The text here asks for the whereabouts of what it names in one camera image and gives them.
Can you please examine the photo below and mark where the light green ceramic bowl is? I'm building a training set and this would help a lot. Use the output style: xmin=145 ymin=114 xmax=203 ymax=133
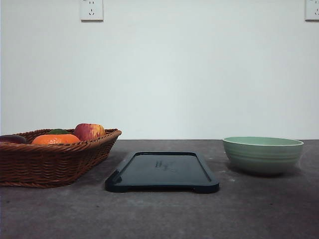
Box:
xmin=222 ymin=136 xmax=304 ymax=174

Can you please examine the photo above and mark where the brown wicker basket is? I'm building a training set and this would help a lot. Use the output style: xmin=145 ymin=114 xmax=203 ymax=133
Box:
xmin=0 ymin=128 xmax=122 ymax=188

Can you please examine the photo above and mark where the dark teal rectangular tray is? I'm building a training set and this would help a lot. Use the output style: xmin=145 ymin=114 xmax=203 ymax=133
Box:
xmin=105 ymin=151 xmax=220 ymax=193

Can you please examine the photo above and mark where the red yellow apple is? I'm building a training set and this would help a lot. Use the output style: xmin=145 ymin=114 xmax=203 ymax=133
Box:
xmin=75 ymin=123 xmax=106 ymax=141

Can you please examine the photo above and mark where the dark green fruit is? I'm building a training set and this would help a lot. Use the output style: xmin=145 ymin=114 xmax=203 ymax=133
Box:
xmin=48 ymin=129 xmax=69 ymax=135

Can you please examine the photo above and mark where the orange tangerine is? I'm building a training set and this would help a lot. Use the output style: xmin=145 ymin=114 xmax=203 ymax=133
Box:
xmin=31 ymin=134 xmax=80 ymax=144

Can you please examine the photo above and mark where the dark purple fruit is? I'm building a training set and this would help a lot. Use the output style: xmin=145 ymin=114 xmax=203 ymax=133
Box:
xmin=0 ymin=135 xmax=26 ymax=144

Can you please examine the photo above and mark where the white wall socket left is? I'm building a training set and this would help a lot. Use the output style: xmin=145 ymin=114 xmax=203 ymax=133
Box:
xmin=80 ymin=0 xmax=104 ymax=23

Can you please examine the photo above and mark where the white wall socket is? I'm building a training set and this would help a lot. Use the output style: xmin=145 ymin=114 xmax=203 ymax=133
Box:
xmin=303 ymin=0 xmax=319 ymax=24
xmin=80 ymin=0 xmax=104 ymax=23

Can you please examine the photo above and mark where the white wall socket right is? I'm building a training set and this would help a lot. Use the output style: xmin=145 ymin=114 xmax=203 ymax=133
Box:
xmin=303 ymin=0 xmax=319 ymax=24

